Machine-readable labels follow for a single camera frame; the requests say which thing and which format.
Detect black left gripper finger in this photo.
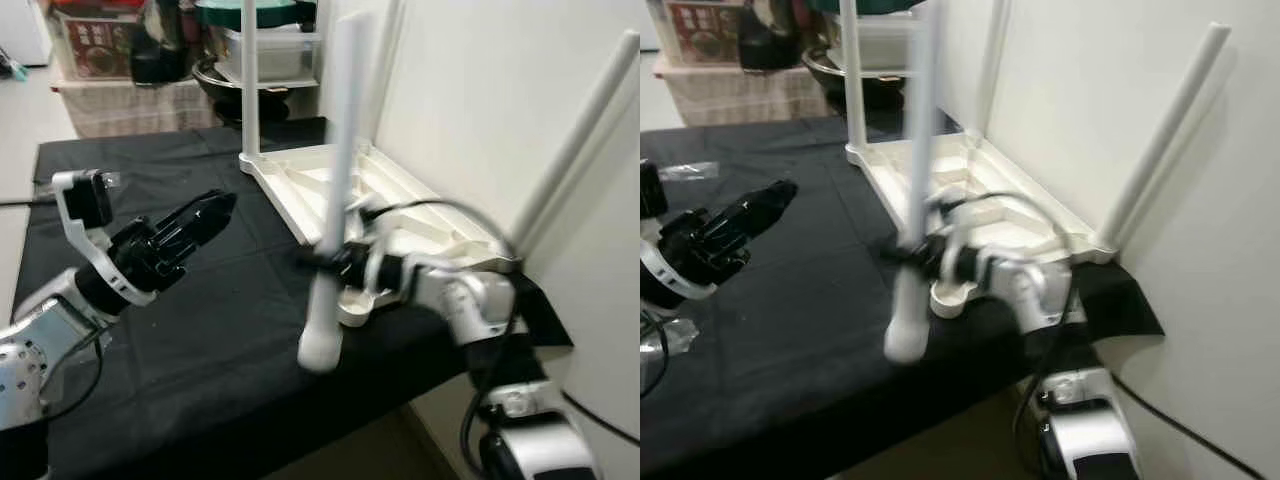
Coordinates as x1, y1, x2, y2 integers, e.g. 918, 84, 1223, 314
165, 190, 239, 241
160, 210, 236, 271
720, 200, 796, 263
725, 178, 799, 233

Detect white plastic table leg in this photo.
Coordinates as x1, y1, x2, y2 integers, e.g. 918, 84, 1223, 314
240, 0, 263, 161
1098, 22, 1233, 256
883, 0, 946, 366
510, 28, 641, 261
297, 12, 373, 374
970, 0, 1013, 141
840, 0, 866, 153
360, 0, 411, 151

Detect cream plastic children table top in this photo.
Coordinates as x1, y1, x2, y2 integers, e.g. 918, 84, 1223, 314
238, 143, 526, 329
845, 133, 1121, 321

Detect clear tape patch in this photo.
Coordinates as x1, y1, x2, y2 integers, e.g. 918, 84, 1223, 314
645, 318, 699, 356

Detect cloth covered bench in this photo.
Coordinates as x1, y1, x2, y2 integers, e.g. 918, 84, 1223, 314
50, 78, 216, 139
655, 62, 831, 128

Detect black table cloth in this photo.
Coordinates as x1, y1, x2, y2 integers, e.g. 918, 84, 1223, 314
640, 108, 1166, 479
10, 115, 573, 480

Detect black round bowl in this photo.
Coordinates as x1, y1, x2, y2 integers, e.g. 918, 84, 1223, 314
802, 48, 916, 113
192, 58, 316, 126

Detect black bag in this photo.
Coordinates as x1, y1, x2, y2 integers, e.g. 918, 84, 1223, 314
130, 0, 201, 86
738, 0, 806, 73

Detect clear plastic storage box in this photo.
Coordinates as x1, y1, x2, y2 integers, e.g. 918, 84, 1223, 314
860, 12, 926, 71
215, 25, 326, 86

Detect storage box with orange lid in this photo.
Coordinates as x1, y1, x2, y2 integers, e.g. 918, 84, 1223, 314
45, 0, 146, 83
655, 0, 751, 69

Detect green round lid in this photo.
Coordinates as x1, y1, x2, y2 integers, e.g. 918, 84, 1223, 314
815, 0, 926, 16
195, 0, 319, 29

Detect white appliance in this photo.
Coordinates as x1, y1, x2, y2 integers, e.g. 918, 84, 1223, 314
0, 0, 51, 66

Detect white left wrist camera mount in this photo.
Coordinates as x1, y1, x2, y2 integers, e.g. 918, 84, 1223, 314
640, 160, 716, 296
50, 168, 161, 306

